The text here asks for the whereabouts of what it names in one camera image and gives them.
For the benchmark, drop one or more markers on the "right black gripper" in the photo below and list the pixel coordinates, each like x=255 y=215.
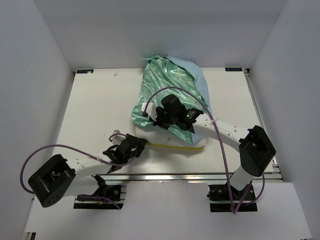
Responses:
x=159 y=111

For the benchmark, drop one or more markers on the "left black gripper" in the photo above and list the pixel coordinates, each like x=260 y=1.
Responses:
x=140 y=146

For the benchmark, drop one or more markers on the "cream yellow foam pillow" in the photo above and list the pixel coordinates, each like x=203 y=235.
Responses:
x=158 y=137

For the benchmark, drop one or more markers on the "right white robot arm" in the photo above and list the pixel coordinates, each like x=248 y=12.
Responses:
x=253 y=144

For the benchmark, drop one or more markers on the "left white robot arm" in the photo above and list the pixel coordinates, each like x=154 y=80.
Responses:
x=59 y=177

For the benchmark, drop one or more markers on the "right blue table sticker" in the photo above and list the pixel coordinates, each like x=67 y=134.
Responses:
x=233 y=69

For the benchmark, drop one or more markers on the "blue table sticker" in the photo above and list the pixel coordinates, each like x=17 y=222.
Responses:
x=84 y=71
x=233 y=69

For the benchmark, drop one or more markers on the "left blue table sticker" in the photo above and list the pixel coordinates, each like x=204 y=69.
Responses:
x=84 y=71

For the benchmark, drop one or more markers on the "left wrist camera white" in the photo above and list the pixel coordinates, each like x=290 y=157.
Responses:
x=115 y=133

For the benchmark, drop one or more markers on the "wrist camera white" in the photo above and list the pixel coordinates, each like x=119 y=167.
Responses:
x=115 y=133
x=149 y=110

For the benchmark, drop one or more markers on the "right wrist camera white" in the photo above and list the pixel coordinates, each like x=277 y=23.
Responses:
x=149 y=110

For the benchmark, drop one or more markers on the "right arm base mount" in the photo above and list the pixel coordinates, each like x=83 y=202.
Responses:
x=219 y=201

